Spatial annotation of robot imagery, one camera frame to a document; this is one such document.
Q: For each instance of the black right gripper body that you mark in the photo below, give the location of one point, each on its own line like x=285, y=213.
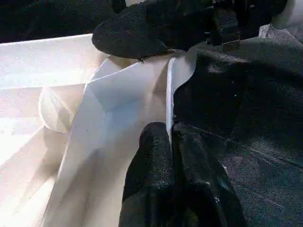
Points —
x=246, y=19

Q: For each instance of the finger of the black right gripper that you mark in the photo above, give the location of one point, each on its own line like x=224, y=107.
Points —
x=147, y=30

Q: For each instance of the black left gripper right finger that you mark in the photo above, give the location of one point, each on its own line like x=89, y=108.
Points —
x=199, y=184

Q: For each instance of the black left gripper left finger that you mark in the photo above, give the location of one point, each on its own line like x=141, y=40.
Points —
x=149, y=179

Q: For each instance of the white plastic table top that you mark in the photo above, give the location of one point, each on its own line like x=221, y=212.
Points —
x=57, y=61

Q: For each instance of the black work mat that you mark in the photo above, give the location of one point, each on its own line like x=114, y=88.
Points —
x=255, y=118

